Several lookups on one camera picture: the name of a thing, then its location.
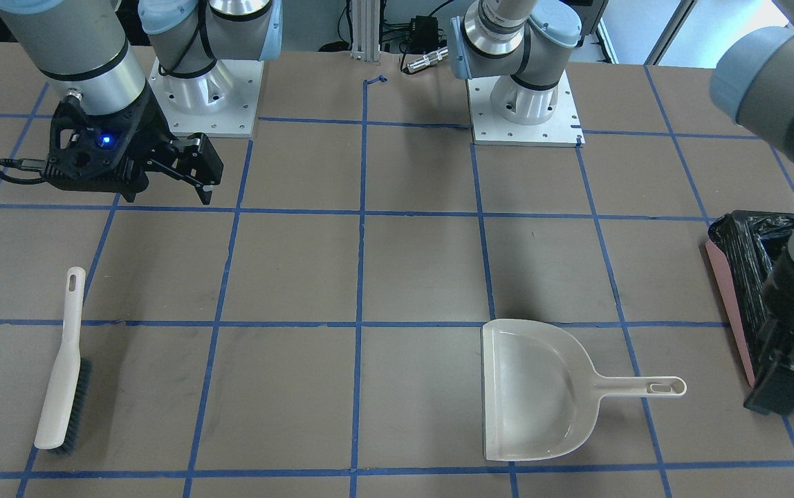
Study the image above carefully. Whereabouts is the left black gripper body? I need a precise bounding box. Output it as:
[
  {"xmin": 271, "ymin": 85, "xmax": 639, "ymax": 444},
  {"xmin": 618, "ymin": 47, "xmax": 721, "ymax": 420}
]
[{"xmin": 760, "ymin": 249, "xmax": 794, "ymax": 378}]

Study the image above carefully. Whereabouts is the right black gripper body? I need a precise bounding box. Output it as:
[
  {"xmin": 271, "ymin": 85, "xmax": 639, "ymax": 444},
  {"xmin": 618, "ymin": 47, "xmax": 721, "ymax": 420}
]
[{"xmin": 45, "ymin": 87, "xmax": 173, "ymax": 202}]

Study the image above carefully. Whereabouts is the beige plastic dustpan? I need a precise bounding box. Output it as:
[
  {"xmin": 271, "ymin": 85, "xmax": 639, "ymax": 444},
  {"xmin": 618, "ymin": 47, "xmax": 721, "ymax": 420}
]
[{"xmin": 481, "ymin": 319, "xmax": 687, "ymax": 461}]

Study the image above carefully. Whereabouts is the beige hand brush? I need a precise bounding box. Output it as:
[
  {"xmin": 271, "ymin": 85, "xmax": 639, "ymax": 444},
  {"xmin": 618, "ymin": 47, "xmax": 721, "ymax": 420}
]
[{"xmin": 34, "ymin": 267, "xmax": 91, "ymax": 454}]

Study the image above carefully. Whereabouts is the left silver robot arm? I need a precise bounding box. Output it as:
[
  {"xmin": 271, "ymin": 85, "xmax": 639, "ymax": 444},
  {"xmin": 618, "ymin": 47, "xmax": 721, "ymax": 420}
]
[{"xmin": 447, "ymin": 1, "xmax": 794, "ymax": 416}]

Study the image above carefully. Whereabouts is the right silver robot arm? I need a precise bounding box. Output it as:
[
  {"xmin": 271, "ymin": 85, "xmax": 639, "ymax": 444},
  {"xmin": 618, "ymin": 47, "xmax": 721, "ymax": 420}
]
[{"xmin": 0, "ymin": 1, "xmax": 283, "ymax": 205}]

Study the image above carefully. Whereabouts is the black lined trash bin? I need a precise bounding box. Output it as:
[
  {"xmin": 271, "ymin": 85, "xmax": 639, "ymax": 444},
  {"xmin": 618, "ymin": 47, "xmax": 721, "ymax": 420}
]
[{"xmin": 705, "ymin": 210, "xmax": 794, "ymax": 391}]

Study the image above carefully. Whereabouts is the black power adapter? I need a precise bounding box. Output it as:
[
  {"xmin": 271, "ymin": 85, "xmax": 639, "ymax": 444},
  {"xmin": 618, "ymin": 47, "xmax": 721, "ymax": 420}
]
[{"xmin": 407, "ymin": 15, "xmax": 439, "ymax": 54}]

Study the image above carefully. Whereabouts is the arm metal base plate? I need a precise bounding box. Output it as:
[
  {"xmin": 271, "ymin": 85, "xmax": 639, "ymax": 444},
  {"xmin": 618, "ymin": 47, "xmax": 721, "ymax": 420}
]
[
  {"xmin": 466, "ymin": 72, "xmax": 586, "ymax": 147},
  {"xmin": 149, "ymin": 59, "xmax": 266, "ymax": 138}
]

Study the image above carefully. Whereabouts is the aluminium frame post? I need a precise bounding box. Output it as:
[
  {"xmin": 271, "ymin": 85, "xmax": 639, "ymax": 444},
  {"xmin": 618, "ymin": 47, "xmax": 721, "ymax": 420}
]
[{"xmin": 347, "ymin": 0, "xmax": 383, "ymax": 65}]

